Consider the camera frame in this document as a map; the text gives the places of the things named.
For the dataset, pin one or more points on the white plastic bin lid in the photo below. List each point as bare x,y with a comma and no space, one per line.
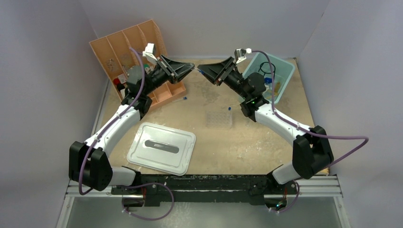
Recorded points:
162,148

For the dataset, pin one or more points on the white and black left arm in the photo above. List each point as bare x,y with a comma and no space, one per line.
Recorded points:
89,162

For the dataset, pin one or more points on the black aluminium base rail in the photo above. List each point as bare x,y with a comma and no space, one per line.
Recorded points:
255,190

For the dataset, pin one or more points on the mint green plastic bin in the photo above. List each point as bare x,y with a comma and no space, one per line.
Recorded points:
279,70

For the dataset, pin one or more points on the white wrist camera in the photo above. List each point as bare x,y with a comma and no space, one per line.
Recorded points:
148,53
240,54

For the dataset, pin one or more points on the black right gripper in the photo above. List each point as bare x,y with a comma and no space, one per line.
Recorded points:
216,72

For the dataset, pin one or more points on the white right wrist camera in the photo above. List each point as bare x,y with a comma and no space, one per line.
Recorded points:
240,54

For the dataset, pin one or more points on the blue-capped test tube angled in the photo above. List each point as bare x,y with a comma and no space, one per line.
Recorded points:
199,71

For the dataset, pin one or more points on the clear test tube rack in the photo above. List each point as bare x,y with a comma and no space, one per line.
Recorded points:
219,119

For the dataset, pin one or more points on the blue hexagonal plastic piece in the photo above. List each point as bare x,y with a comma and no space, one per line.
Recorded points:
267,80

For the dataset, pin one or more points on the red black item in organizer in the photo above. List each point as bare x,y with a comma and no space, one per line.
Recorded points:
120,82

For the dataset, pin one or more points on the brown test tube brush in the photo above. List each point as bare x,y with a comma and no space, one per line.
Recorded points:
276,88

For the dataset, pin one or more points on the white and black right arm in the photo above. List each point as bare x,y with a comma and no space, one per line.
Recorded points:
311,151

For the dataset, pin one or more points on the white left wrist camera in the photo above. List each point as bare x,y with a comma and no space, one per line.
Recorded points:
148,53

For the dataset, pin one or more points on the peach plastic desk organizer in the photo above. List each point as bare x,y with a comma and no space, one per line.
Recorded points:
115,57

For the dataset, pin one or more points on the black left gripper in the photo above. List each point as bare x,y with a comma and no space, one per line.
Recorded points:
175,71

